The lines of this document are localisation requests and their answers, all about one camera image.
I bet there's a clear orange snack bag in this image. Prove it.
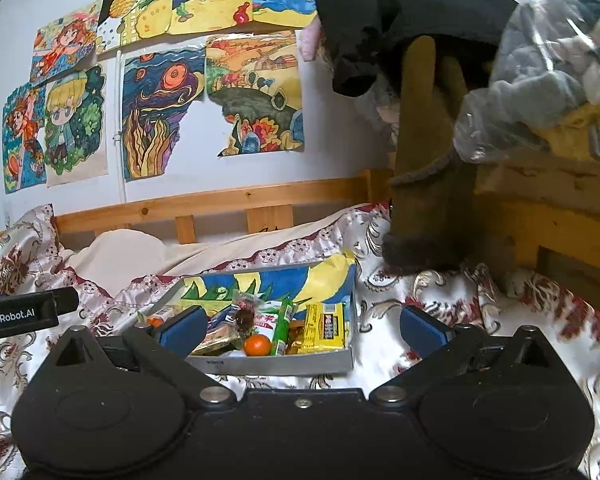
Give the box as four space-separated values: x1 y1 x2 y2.
135 306 178 328

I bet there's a rice cracker pack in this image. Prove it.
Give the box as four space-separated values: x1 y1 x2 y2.
190 322 242 356

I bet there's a dark date snack packet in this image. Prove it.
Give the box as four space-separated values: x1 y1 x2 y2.
232 290 263 340

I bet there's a small orange tangerine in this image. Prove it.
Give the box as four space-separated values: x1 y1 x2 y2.
242 334 272 356

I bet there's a white green seaweed snack bag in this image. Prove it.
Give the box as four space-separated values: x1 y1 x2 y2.
250 301 282 341

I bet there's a green candy stick pack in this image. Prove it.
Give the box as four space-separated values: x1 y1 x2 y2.
270 299 296 356

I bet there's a yellow snack bar wrapper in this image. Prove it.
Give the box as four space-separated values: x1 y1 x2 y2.
298 302 346 354

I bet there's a blue stick snack pack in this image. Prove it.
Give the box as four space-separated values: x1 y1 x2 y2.
208 304 239 332

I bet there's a gold foil snack packet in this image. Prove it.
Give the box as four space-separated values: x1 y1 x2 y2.
286 320 306 356

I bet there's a floral satin bedspread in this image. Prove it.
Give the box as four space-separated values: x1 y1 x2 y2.
0 205 600 479

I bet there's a cream pillow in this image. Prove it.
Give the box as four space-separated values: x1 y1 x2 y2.
60 206 370 297

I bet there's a grey tray with drawing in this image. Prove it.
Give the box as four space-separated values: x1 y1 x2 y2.
138 252 356 376

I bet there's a brown hanging coat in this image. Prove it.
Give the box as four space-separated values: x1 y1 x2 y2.
382 36 477 274

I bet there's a wooden shelf furniture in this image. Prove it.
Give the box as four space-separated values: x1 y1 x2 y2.
474 158 600 310

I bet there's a red-haired girl drawing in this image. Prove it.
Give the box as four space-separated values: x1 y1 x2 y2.
2 84 46 194

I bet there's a blond boy drawing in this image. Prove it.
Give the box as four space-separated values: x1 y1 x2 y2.
43 63 108 188

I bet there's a swirling night sky drawing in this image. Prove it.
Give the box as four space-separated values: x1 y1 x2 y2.
122 47 206 182

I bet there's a countryside landscape drawing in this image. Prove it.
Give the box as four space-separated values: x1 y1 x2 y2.
206 30 304 157

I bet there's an orange-haired girl top drawing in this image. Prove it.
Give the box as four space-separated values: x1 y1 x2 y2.
29 0 102 86

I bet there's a plastic bag of clothes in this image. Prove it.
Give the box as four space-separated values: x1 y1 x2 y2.
454 0 600 164

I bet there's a pink cloth piece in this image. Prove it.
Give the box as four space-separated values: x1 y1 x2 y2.
298 15 324 63

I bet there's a black hanging garment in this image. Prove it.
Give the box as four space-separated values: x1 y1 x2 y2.
315 0 517 98

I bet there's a wooden bed rail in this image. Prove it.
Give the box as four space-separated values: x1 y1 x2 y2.
0 168 391 257

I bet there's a white wall pipe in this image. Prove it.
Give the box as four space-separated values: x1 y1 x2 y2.
114 50 126 204

